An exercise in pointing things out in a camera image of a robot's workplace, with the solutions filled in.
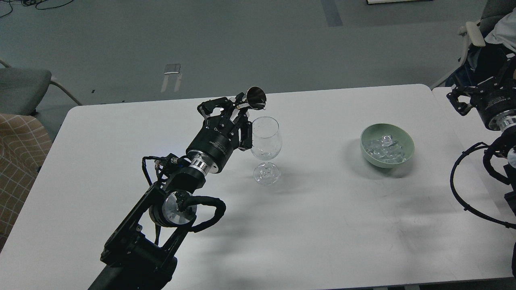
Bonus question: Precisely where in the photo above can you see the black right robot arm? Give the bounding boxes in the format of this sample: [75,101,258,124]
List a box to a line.
[446,56,515,230]

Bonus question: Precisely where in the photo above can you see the beige checkered cushion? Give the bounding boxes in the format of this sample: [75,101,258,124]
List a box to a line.
[0,113,53,249]

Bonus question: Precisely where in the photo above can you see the clear ice cubes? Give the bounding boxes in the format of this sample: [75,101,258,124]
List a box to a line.
[363,135,407,164]

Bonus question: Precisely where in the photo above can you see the black floor cables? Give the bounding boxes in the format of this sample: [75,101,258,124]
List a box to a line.
[0,0,73,17]

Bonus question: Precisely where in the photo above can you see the metal floor plate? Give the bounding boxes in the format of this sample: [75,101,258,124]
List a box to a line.
[160,64,182,93]

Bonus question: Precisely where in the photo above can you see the green bowl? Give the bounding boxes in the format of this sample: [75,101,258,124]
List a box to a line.
[360,123,415,169]

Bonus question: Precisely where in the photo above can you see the white office chair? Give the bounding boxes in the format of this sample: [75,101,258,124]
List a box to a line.
[430,0,515,89]

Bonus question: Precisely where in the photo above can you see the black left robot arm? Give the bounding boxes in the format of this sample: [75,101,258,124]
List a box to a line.
[89,92,266,290]

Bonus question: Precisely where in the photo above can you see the blue denim bag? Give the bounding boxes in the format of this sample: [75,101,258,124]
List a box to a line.
[444,61,478,87]

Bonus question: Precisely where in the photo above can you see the steel cocktail jigger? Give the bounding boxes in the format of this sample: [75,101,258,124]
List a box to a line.
[235,86,267,110]

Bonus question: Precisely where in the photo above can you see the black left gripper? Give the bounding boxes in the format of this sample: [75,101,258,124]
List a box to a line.
[186,97,253,174]

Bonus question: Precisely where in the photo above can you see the clear wine glass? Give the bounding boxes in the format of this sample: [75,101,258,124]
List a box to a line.
[251,117,283,186]

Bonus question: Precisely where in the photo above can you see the seated person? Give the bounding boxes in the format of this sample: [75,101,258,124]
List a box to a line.
[471,9,516,86]

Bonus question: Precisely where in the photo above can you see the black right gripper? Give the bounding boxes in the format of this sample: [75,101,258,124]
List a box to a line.
[446,54,516,131]

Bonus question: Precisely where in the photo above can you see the grey office chair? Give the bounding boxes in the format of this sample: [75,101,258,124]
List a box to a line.
[0,59,83,116]

